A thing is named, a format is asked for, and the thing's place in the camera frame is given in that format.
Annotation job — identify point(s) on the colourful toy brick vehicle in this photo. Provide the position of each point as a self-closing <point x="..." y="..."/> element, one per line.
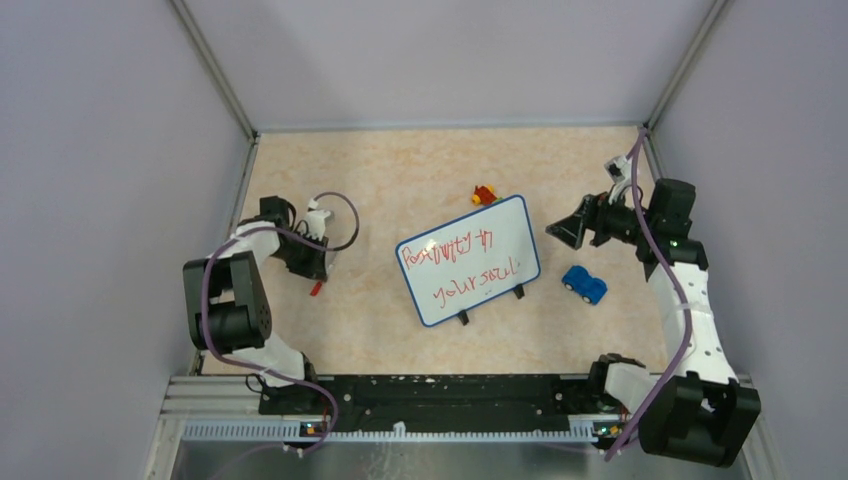
<point x="484" y="195"/>

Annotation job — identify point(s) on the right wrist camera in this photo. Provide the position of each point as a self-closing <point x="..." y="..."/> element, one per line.
<point x="620" y="170"/>

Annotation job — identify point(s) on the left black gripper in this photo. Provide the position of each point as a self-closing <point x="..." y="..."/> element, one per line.
<point x="314" y="267"/>

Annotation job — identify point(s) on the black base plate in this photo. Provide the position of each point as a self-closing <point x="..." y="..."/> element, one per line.
<point x="445" y="404"/>

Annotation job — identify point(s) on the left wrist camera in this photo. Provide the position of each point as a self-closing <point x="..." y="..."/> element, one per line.
<point x="317" y="220"/>

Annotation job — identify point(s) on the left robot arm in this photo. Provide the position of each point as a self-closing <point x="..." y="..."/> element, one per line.
<point x="236" y="311"/>

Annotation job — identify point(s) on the blue toy car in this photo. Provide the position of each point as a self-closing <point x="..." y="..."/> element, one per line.
<point x="589" y="288"/>

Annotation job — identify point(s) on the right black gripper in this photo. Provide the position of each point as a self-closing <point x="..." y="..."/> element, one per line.
<point x="592" y="213"/>

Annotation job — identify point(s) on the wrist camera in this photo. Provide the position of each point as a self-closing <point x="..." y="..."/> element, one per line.
<point x="317" y="220"/>
<point x="620" y="170"/>

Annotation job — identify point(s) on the white slotted cable duct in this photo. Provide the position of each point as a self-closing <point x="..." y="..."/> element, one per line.
<point x="288" y="431"/>

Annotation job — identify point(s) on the right aluminium frame post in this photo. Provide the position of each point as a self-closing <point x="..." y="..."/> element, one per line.
<point x="699" y="42"/>

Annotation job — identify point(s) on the aluminium frame post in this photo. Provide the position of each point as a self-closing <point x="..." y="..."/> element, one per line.
<point x="699" y="42"/>
<point x="213" y="68"/>

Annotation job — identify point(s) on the metal whiteboard stand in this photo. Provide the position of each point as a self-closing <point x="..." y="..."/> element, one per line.
<point x="490" y="305"/>

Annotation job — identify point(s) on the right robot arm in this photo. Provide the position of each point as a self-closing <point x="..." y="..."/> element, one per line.
<point x="697" y="410"/>

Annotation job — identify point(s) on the blue framed whiteboard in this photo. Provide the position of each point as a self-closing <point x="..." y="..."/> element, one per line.
<point x="471" y="260"/>

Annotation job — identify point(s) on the left aluminium frame post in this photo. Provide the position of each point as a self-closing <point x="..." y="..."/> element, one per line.
<point x="213" y="68"/>

